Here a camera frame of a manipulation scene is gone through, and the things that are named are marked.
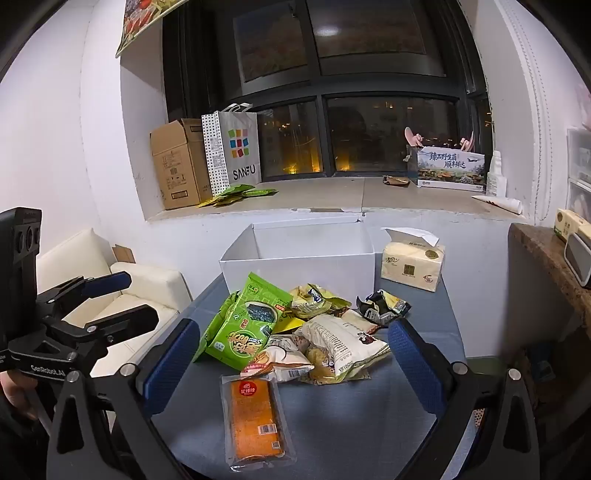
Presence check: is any pale yellow tissue box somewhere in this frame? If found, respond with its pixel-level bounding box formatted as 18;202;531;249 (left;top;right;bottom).
554;209;591;243

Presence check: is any yellow green snack packet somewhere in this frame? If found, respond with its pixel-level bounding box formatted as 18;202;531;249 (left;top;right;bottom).
288;284;352;320

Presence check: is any yellow tissue pack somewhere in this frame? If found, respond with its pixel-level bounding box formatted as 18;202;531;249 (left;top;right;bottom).
381;227;446;292

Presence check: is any brown stone counter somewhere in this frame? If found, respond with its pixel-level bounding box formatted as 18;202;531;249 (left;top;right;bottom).
508;223;591;319

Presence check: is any white rounded device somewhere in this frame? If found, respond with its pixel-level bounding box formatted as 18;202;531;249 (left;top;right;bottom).
564;231;591;288

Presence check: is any green seaweed snack packet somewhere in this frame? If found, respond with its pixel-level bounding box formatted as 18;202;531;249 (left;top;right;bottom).
193;272;294;372

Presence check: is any black yellow snack packet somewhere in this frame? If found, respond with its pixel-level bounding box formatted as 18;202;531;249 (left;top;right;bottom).
355;290;411;329

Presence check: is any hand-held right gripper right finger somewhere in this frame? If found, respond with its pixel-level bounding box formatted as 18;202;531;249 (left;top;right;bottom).
387;318;541;480

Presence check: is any white tube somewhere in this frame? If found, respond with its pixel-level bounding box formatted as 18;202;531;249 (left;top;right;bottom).
471;194;522;215

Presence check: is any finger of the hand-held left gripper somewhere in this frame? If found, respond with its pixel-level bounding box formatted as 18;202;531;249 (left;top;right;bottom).
36;271;132;320
47;304;160;359

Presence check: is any clear plastic drawer unit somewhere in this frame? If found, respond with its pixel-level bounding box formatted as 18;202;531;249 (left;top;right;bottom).
566;127;591;222

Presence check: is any brown cardboard box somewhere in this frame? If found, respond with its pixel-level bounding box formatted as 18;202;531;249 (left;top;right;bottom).
149;119;213;210

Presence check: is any white plastic bottle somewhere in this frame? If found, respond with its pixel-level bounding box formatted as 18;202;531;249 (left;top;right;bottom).
487;151;508;197

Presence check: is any orange cake packet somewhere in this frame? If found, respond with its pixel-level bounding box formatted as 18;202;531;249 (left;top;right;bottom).
221;374;296;467

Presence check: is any white sofa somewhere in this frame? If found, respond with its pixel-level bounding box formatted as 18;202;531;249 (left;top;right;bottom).
34;228;194;377

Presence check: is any dark framed window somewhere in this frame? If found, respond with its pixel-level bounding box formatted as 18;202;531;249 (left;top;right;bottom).
161;0;492;183

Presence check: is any white net-pattern snack bag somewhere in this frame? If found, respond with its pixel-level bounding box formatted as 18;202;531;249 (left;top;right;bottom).
295;314;393;381

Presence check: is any printed mushroom gift box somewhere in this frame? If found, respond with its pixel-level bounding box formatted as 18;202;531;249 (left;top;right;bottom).
416;147;486;191

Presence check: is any wall poster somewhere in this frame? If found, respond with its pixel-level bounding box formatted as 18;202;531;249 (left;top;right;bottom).
115;0;190;58

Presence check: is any person's left hand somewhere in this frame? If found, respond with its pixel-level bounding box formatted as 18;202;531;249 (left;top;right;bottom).
0;371;40;418

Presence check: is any white dotted shopping bag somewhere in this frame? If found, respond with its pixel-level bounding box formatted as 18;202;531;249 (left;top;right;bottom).
202;102;262;197

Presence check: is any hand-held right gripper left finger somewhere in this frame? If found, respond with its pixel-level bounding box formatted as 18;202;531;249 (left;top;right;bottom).
46;318;201;480

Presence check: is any beige potato chips packet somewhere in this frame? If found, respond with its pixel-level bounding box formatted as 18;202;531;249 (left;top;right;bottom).
300;348;370;385

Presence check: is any white cardboard box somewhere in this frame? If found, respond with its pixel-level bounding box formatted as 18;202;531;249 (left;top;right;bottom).
219;220;376;305

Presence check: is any blue grey tablecloth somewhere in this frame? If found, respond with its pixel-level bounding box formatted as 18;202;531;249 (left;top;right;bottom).
152;272;467;480

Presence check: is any pile of green yellow sachets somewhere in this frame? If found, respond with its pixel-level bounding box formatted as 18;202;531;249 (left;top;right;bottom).
198;184;279;208

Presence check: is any white coconut snack packet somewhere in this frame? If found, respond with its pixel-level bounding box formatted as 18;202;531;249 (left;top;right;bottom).
240;335;315;384

